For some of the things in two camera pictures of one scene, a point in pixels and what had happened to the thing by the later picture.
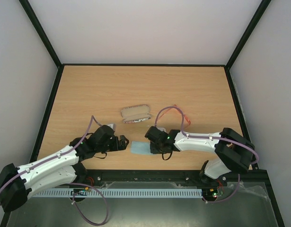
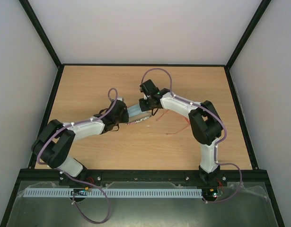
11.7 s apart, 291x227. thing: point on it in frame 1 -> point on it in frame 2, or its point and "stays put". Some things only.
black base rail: [143, 175] stays put
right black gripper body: [155, 147] -> [143, 104]
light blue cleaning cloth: [140, 147] -> [134, 110]
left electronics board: [79, 191] stays put
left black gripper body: [113, 147] -> [125, 119]
